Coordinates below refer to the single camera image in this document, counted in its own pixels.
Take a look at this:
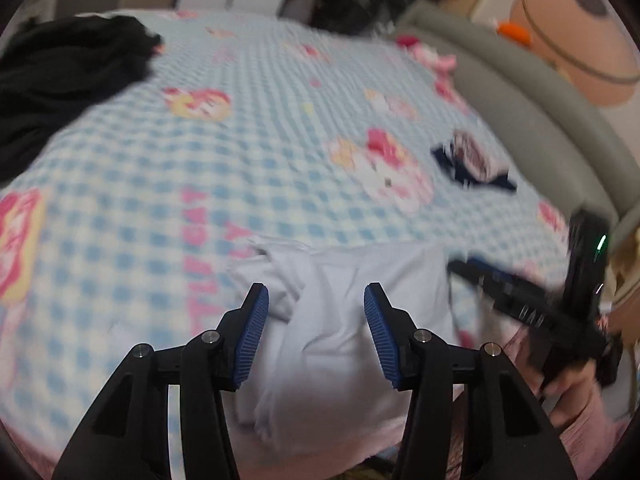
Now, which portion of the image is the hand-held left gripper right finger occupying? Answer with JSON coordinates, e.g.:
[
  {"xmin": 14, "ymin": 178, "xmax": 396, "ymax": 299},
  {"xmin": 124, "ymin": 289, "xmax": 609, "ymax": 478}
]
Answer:
[{"xmin": 363, "ymin": 282, "xmax": 578, "ymax": 480}]

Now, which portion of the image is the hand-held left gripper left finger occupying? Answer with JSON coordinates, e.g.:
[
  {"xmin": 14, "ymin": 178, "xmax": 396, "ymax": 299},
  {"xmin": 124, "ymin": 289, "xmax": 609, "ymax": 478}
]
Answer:
[{"xmin": 51, "ymin": 282, "xmax": 271, "ymax": 480}]

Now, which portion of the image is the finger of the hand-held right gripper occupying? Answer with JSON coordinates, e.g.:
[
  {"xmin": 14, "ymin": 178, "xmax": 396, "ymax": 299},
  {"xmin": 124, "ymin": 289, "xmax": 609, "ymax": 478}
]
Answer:
[
  {"xmin": 467, "ymin": 256, "xmax": 522, "ymax": 287},
  {"xmin": 447, "ymin": 259, "xmax": 507, "ymax": 307}
]

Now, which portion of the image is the white shirt with navy trim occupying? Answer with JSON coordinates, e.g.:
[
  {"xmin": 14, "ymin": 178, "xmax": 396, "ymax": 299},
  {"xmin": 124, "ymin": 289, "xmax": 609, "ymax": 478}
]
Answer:
[{"xmin": 227, "ymin": 237, "xmax": 463, "ymax": 456}]

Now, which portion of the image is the person's right forearm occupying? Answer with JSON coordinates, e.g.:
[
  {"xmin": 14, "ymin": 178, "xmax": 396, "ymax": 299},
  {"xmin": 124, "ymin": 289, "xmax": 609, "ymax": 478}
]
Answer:
[{"xmin": 552, "ymin": 390, "xmax": 638, "ymax": 480}]

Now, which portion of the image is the person's right hand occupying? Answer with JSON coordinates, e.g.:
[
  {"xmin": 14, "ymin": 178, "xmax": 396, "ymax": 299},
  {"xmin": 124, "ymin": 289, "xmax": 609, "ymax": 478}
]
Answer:
[{"xmin": 530, "ymin": 357, "xmax": 602, "ymax": 427}]

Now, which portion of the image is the navy cloth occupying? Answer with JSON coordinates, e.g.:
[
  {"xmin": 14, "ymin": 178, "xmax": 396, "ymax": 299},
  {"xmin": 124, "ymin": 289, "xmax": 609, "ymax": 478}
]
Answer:
[{"xmin": 431, "ymin": 130, "xmax": 518, "ymax": 193}]

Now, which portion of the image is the checkered cartoon printed blanket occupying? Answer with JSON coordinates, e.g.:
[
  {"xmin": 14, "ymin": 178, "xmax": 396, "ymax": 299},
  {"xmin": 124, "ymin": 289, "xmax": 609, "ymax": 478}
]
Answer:
[{"xmin": 0, "ymin": 7, "xmax": 601, "ymax": 461}]

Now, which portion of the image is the pink plush toy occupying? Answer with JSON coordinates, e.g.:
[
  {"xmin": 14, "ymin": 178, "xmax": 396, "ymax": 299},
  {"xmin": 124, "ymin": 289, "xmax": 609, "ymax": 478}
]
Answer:
[{"xmin": 395, "ymin": 35, "xmax": 458, "ymax": 73}]

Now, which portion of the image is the pink round lamp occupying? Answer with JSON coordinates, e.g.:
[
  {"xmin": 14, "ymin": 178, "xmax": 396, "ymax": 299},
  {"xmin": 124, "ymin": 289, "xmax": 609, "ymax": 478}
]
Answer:
[{"xmin": 522, "ymin": 0, "xmax": 640, "ymax": 108}]

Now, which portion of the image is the orange toy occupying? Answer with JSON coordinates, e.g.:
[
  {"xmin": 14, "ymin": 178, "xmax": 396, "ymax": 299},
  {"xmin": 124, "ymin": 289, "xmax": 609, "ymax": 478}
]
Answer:
[{"xmin": 495, "ymin": 19, "xmax": 531, "ymax": 46}]

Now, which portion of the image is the black garment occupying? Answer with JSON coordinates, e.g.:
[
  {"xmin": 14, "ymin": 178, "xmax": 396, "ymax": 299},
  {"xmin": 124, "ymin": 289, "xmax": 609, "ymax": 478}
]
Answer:
[{"xmin": 0, "ymin": 15, "xmax": 163, "ymax": 186}]

